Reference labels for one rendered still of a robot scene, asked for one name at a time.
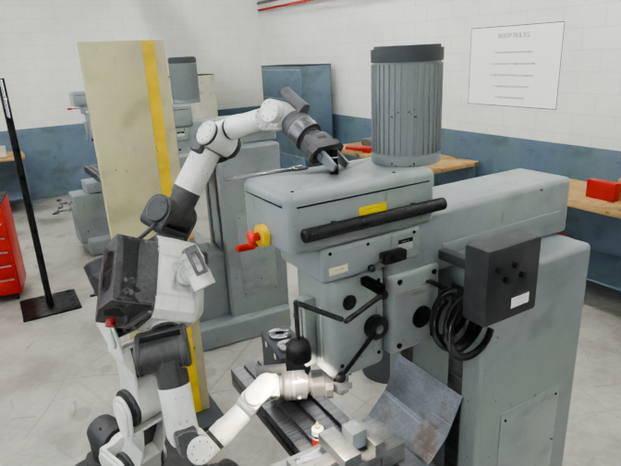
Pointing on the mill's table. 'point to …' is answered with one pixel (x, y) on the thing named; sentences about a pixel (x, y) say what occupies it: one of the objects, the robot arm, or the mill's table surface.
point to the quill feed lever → (376, 329)
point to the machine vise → (382, 445)
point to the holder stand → (276, 339)
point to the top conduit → (371, 220)
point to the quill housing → (351, 289)
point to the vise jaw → (339, 447)
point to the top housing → (333, 201)
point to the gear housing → (354, 255)
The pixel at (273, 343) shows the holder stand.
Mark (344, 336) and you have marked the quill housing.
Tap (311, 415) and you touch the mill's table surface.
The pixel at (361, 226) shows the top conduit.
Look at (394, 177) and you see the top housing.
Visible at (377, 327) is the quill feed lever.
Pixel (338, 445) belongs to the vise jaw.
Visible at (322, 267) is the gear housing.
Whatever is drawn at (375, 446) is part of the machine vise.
